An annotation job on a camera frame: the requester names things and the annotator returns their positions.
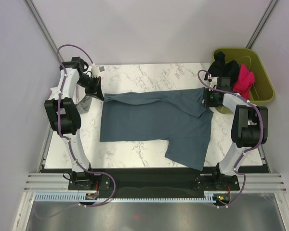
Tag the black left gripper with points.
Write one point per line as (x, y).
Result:
(96, 89)

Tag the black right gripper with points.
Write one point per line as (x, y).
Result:
(207, 103)

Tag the blue-grey t-shirt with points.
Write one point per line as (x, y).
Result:
(177, 116)

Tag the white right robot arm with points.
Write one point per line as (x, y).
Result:
(249, 128)

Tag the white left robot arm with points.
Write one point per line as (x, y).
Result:
(62, 113)

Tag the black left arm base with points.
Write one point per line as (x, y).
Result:
(84, 181)

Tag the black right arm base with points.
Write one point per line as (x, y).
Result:
(216, 183)

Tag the black t-shirt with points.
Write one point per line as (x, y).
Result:
(219, 68)

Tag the pink t-shirt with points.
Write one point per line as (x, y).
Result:
(244, 82)

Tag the olive green plastic bin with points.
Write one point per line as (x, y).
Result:
(262, 91)

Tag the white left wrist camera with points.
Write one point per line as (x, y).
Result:
(96, 70)

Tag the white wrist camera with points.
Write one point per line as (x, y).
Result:
(211, 81)
(96, 70)

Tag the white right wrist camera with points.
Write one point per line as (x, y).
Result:
(211, 81)

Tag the right aluminium corner post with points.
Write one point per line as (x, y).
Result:
(262, 22)

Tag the aluminium corner post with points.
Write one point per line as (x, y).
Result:
(43, 28)
(262, 22)

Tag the aluminium frame rail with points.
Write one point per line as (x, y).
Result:
(255, 183)

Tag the left aluminium corner post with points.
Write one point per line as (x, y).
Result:
(43, 28)

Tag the light blue cable duct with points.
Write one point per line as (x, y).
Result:
(86, 198)

